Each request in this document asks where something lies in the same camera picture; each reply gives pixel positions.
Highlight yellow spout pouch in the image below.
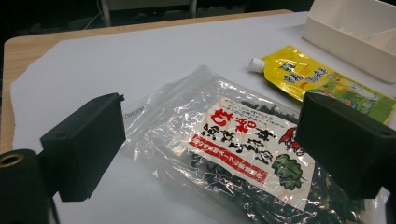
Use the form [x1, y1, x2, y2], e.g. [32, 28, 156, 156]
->
[247, 45, 396, 125]

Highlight clear bag of dried seaweed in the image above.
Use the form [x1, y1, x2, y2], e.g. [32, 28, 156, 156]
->
[122, 64, 390, 224]

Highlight white floor cable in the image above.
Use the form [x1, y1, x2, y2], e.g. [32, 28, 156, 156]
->
[83, 10, 106, 31]

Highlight grey metal stand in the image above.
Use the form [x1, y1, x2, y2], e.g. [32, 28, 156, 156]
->
[98, 0, 198, 28]

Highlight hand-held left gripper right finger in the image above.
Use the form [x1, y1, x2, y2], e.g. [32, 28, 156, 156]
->
[294, 91, 396, 200]

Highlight white plastic container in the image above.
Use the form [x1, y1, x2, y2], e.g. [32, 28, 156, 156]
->
[302, 0, 396, 84]

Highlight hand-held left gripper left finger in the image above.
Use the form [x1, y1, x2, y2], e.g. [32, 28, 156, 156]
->
[39, 91, 127, 203]

